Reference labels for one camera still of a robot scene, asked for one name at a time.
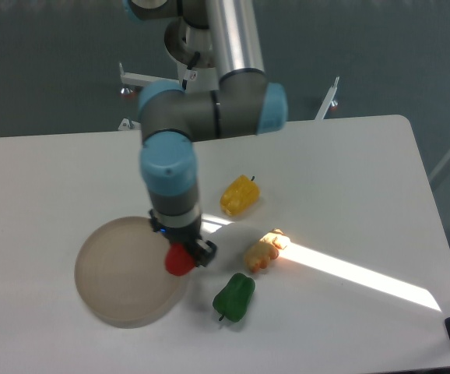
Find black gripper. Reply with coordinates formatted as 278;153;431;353
149;209;216;267

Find red toy pepper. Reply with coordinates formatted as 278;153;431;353
164;243;195;277

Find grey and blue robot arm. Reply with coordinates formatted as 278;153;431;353
124;1;288;268

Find orange toy pepper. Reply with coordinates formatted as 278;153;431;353
243;228;291;273

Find green toy pepper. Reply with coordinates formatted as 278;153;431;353
213;273;255;323

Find yellow toy pepper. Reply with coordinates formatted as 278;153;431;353
220;175;261;217

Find beige round plate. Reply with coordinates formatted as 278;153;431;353
74;217;188;329

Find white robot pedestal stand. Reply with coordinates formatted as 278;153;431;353
117;19;339;132

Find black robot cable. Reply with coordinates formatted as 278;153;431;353
179;51;201;91

